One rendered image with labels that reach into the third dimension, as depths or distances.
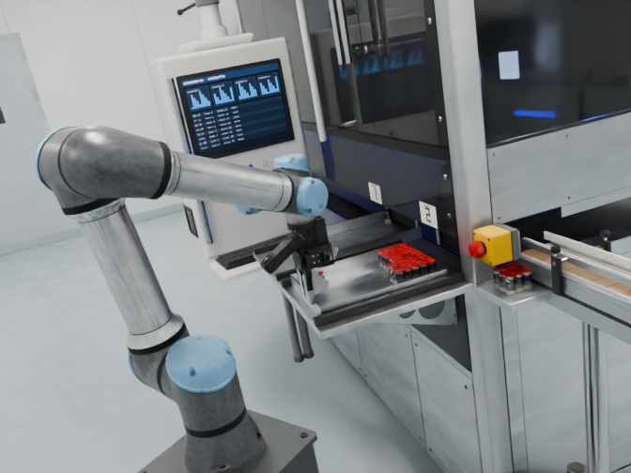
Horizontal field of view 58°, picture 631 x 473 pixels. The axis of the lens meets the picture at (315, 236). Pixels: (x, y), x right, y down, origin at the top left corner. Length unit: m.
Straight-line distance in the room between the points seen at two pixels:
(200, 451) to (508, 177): 0.90
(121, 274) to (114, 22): 5.74
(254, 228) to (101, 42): 4.69
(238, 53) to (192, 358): 1.38
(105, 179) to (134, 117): 5.78
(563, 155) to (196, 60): 1.27
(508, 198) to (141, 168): 0.87
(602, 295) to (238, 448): 0.77
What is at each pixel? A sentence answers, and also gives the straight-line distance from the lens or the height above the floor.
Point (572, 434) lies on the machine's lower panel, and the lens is 1.87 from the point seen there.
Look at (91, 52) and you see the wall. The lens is 6.70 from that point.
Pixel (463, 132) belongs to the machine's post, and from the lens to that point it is 1.34.
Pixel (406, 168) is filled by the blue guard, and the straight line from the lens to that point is 1.62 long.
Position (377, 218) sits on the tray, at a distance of 2.02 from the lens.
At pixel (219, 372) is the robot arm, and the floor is 0.99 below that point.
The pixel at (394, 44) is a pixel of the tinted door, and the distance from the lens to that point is 1.57.
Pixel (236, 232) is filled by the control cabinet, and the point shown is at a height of 0.88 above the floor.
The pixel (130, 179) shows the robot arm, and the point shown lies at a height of 1.35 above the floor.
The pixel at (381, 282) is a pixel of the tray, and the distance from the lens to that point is 1.52.
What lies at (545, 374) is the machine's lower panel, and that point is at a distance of 1.70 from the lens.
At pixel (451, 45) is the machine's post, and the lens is 1.32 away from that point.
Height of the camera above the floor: 1.48
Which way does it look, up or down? 18 degrees down
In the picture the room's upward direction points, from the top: 10 degrees counter-clockwise
